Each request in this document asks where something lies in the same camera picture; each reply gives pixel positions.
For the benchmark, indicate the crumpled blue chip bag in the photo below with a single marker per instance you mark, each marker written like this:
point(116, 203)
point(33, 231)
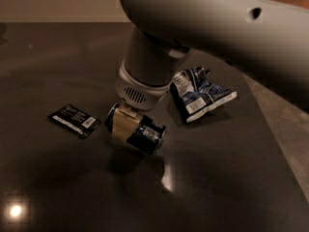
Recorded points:
point(195, 95)

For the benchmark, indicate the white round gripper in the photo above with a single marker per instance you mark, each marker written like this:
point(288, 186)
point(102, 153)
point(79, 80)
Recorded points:
point(139, 94)

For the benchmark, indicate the blue pepsi can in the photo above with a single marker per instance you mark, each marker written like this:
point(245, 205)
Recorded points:
point(147, 137)

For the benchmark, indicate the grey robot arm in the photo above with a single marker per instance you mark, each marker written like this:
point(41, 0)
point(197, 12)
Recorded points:
point(267, 40)

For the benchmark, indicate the small black snack packet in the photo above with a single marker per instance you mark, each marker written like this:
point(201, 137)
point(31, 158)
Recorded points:
point(75, 120)

